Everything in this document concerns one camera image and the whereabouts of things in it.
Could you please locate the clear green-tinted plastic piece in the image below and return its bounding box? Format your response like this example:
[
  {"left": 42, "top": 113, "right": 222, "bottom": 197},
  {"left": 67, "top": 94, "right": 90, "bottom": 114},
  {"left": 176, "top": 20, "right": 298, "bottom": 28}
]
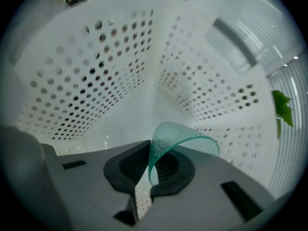
[{"left": 147, "top": 121, "right": 220, "bottom": 186}]

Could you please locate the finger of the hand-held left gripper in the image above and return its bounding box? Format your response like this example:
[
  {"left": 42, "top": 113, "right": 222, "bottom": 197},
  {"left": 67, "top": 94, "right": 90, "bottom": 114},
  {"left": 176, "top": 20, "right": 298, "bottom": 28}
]
[{"left": 0, "top": 126, "right": 64, "bottom": 231}]

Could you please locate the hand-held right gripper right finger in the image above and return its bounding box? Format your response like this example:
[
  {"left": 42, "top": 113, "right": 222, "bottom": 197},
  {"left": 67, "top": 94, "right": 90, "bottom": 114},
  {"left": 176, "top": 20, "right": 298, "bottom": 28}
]
[{"left": 138, "top": 144, "right": 275, "bottom": 230}]

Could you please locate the white plastic basket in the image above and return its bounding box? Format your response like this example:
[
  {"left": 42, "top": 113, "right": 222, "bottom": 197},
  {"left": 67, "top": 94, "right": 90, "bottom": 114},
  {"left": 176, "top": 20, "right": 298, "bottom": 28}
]
[{"left": 7, "top": 0, "right": 273, "bottom": 221}]

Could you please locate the green potted plant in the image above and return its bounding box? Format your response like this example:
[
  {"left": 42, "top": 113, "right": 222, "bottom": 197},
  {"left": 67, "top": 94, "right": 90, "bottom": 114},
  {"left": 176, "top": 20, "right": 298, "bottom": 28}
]
[{"left": 271, "top": 90, "right": 295, "bottom": 140}]

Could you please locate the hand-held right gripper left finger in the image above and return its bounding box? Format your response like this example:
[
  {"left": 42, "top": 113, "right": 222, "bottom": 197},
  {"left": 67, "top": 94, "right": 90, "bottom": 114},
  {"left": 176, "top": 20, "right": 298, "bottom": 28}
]
[{"left": 41, "top": 140, "right": 152, "bottom": 229}]

